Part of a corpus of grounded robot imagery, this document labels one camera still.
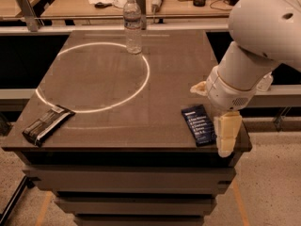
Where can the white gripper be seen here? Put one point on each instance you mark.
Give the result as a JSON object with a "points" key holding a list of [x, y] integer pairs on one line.
{"points": [[226, 93]]}

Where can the blue rxbar blueberry packet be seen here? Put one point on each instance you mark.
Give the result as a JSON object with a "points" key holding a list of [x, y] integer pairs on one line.
{"points": [[200, 125]]}

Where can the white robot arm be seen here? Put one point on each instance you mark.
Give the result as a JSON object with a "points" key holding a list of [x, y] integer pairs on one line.
{"points": [[265, 34]]}

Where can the black rxbar chocolate packet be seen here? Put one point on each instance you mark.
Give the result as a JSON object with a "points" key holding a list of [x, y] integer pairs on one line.
{"points": [[38, 131]]}

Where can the clear sanitizer bottle right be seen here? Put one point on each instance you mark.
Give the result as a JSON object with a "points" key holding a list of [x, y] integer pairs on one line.
{"points": [[265, 83]]}

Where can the white handheld tool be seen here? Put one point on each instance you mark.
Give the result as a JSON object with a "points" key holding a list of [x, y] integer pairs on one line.
{"points": [[155, 5]]}

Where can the clear plastic water bottle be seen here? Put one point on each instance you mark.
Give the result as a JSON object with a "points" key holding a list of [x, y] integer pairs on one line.
{"points": [[132, 27]]}

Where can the grey drawer cabinet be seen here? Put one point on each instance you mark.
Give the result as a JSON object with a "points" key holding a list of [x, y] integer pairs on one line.
{"points": [[133, 196]]}

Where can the metal bracket middle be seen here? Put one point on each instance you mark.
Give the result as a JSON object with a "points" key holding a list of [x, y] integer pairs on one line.
{"points": [[142, 5]]}

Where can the metal bracket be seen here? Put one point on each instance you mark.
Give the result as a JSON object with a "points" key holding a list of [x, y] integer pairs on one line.
{"points": [[31, 20], [142, 5]]}

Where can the metal bracket left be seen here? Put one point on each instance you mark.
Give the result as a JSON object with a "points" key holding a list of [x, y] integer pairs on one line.
{"points": [[31, 20]]}

